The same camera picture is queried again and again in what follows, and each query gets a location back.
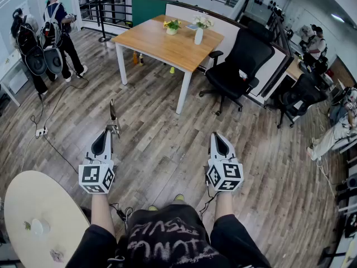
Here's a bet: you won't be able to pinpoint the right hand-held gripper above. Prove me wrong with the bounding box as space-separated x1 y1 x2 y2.
206 132 244 193

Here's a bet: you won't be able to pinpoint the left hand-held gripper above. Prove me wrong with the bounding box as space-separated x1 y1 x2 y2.
78 123 122 194

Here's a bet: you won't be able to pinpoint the slim brown metal object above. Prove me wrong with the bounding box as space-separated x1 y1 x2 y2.
109 98 118 122

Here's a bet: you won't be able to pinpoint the person's left forearm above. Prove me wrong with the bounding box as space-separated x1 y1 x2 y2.
90 192 117 237

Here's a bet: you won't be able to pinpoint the person's right forearm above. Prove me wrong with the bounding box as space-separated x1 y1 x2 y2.
213 190 234 223

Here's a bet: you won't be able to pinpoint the person's black printed shirt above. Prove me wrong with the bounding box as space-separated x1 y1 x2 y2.
66 204 272 268

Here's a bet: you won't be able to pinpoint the wooden table white legs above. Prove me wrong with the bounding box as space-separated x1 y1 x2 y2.
111 14 225 115

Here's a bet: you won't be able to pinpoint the round beige table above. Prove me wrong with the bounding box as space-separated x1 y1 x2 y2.
3 170 91 268

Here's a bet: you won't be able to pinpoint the black mesh office chair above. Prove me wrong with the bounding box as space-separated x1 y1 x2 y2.
264 73 329 130

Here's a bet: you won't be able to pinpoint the white side desk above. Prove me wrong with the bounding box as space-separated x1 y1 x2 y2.
0 48 30 108

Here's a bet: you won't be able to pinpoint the potted yellow flower plant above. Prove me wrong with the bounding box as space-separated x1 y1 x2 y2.
162 18 182 36

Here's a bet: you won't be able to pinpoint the black metal railing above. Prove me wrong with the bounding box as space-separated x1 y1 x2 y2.
78 0 133 29

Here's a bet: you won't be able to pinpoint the white dish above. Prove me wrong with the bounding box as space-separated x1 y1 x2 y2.
31 218 51 238

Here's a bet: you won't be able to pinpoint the green partition panel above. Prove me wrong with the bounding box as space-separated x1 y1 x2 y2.
131 0 168 28

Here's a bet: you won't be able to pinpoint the small pinkish dried flower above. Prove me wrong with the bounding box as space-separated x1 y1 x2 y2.
49 248 65 263

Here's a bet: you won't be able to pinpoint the white flower bouquet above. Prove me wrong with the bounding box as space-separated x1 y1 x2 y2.
192 14 215 30

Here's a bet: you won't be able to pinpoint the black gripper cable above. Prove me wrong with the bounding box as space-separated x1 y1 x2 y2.
108 202 134 223
197 177 221 221

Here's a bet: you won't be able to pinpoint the black floor cable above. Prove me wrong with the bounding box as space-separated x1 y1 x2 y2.
30 74 90 175

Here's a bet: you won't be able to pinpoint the black stanchion post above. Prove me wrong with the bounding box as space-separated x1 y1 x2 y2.
98 0 113 43

